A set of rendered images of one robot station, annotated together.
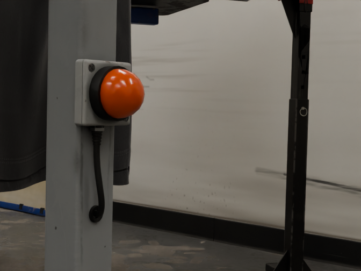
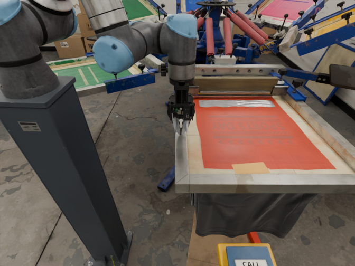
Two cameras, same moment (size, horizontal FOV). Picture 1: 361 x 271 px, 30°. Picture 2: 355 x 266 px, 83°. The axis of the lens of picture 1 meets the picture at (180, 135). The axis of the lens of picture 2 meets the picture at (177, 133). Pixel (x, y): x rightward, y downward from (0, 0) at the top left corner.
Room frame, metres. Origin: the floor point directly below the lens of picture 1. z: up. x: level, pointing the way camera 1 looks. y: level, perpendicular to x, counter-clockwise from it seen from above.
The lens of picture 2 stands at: (0.31, 0.07, 1.48)
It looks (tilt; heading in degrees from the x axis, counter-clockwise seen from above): 39 degrees down; 50
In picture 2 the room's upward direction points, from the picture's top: straight up
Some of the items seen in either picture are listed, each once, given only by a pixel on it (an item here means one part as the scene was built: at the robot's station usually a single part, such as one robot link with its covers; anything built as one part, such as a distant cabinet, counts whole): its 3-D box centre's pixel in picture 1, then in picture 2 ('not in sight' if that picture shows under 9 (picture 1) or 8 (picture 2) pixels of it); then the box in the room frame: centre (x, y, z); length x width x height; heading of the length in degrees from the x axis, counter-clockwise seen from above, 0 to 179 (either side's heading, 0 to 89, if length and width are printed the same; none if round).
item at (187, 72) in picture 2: not in sight; (182, 70); (0.67, 0.48, 1.27); 0.08 x 0.08 x 0.05
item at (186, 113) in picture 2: not in sight; (181, 97); (0.66, 0.47, 1.19); 0.09 x 0.08 x 0.12; 50
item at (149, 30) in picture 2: not in sight; (143, 39); (0.61, 0.56, 1.34); 0.11 x 0.11 x 0.08; 30
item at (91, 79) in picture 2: not in sight; (100, 57); (0.78, 1.40, 1.05); 1.08 x 0.61 x 0.23; 170
